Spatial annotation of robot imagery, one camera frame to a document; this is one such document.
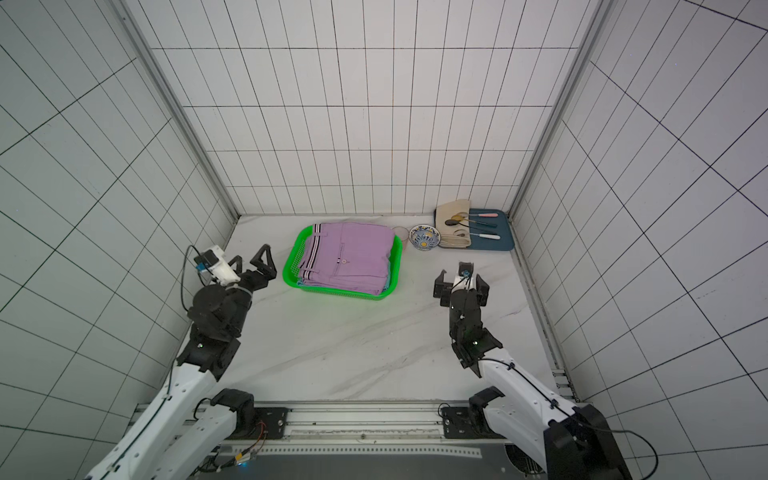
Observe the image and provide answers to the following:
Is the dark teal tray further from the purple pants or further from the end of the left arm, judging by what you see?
the end of the left arm

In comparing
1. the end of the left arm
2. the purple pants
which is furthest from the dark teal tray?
the end of the left arm

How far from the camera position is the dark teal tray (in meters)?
1.12

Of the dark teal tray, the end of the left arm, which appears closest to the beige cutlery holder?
the dark teal tray

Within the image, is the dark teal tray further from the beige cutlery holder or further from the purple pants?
the purple pants

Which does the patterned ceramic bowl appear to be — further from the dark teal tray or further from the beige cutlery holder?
the dark teal tray

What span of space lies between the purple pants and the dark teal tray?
36cm

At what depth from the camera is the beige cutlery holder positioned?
111 centimetres

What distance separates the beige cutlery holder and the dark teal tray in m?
0.02

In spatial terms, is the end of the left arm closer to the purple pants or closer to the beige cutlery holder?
the purple pants

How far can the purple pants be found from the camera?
0.89m

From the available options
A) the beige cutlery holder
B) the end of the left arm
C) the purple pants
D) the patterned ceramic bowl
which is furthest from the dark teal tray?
the end of the left arm

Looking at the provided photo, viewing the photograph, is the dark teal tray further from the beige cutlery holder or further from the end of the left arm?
the end of the left arm

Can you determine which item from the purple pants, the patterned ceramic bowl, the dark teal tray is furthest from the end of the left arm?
the dark teal tray

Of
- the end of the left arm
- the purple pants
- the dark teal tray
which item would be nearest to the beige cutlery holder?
the dark teal tray
